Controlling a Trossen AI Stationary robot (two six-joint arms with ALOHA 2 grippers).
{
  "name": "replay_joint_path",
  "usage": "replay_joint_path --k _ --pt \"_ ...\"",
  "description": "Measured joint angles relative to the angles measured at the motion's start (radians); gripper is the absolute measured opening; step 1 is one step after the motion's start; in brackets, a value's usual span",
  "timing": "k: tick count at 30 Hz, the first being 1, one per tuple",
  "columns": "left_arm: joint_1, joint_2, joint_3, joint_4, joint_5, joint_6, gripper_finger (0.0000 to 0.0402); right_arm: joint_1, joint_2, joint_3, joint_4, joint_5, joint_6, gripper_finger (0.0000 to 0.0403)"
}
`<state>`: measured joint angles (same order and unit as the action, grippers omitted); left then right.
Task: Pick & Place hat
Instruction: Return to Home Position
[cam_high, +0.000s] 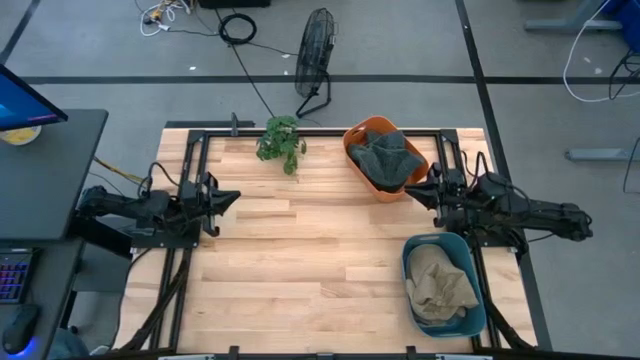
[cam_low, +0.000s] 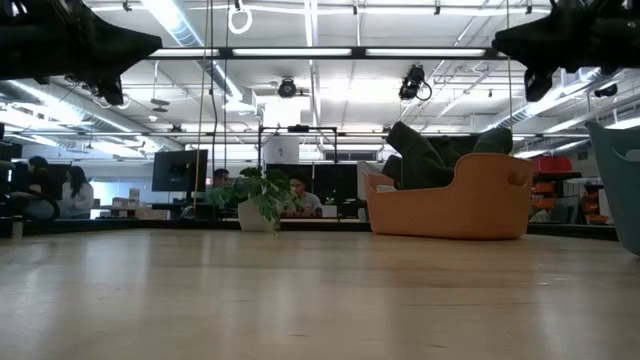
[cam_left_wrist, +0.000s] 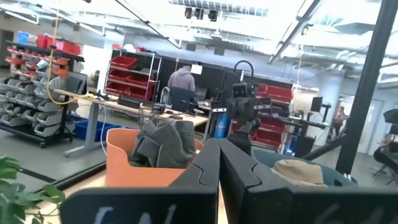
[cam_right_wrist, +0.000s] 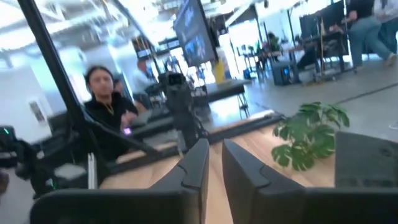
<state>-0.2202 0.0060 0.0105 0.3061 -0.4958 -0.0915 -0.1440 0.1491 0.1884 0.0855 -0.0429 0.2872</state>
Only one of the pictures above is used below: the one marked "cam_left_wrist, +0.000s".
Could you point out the blue floor crate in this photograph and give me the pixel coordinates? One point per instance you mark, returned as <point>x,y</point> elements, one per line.
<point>90,129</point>

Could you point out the dark office chair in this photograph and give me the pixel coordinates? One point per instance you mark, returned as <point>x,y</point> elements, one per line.
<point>180,99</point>

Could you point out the blue plastic basket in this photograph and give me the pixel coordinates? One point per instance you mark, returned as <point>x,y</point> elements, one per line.
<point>335,179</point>

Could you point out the rack with grey bins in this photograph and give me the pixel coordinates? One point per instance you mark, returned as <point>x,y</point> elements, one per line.
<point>31,102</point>

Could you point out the blue cylinder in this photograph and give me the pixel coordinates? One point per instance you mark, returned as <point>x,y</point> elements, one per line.
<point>221,126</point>

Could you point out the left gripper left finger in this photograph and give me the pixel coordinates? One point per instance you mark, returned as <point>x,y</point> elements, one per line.
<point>140,205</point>

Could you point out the orange plastic basket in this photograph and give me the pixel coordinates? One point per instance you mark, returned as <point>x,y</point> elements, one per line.
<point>130,174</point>

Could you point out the green leafy plant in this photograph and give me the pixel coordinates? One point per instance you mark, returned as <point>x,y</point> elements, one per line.
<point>12,199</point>

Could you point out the wooden top desk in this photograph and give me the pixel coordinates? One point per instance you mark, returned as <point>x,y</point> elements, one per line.
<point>130,107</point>

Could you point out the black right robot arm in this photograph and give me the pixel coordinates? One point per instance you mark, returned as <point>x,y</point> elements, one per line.
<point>242,140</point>

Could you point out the white paper sheet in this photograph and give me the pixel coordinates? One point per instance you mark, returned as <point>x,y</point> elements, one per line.
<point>196,69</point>

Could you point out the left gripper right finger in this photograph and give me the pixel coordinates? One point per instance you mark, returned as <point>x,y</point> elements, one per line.
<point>311,207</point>

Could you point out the beige cap hat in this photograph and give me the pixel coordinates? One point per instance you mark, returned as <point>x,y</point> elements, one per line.
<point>298,172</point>

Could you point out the black box device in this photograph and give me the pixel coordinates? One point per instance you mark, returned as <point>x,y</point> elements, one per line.
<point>129,102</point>

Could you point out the small black monitor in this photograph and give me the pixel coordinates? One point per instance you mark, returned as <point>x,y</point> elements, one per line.
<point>316,104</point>

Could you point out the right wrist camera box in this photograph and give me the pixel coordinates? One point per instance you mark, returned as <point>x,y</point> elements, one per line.
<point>244,91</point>

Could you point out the black aluminium rig frame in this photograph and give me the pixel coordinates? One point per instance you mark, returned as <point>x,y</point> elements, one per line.
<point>367,77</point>

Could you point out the small blue bin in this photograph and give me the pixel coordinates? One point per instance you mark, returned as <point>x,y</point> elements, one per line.
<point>23,37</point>

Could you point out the rack with red bins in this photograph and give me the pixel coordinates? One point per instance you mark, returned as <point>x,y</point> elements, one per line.
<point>124,74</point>
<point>275,93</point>

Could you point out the person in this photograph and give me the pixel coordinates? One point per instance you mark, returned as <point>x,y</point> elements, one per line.
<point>387,152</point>
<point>182,81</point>
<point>340,119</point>

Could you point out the black ceiling fixture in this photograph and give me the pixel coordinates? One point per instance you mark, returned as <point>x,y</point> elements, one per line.
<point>199,14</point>
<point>213,15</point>
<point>188,13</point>

